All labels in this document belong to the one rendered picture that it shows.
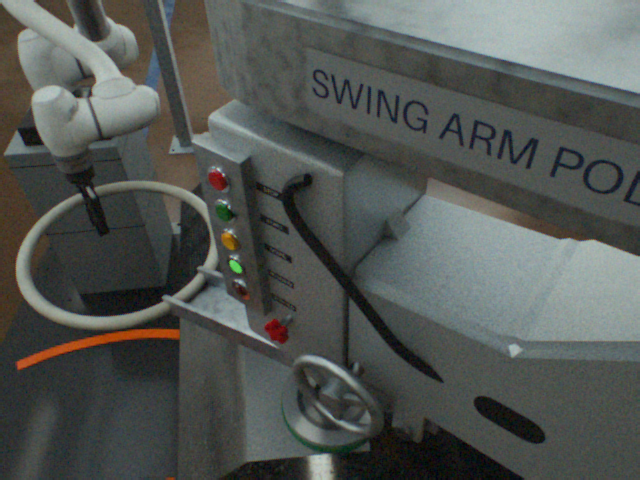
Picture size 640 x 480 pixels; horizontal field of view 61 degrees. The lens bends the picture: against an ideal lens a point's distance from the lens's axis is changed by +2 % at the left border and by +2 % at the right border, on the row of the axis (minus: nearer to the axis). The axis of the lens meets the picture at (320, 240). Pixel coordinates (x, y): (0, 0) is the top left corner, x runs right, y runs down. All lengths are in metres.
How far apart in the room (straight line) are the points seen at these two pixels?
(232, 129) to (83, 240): 1.90
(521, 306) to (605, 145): 0.27
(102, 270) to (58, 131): 1.26
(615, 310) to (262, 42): 0.42
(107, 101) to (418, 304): 1.02
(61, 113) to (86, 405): 1.30
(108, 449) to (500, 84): 2.02
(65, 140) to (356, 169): 0.99
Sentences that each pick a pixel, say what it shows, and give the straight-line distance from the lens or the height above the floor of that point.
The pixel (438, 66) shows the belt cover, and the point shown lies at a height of 1.72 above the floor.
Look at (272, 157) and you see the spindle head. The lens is 0.60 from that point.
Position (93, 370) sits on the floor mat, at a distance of 2.45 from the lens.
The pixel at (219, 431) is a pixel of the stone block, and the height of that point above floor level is 0.80.
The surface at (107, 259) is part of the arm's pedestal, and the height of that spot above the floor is 0.22.
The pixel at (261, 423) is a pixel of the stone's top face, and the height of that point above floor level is 0.87.
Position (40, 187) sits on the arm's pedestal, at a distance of 2.34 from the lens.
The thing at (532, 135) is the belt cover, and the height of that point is 1.69.
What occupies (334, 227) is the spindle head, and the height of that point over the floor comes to 1.51.
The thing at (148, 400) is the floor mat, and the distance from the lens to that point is 2.29.
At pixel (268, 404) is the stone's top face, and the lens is 1.20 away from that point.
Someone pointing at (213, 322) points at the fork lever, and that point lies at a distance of 1.15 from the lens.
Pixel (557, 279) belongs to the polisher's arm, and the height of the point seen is 1.45.
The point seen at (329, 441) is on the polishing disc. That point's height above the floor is 0.89.
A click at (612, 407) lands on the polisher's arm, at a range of 0.60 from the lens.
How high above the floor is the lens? 1.91
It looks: 44 degrees down
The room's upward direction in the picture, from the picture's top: 2 degrees counter-clockwise
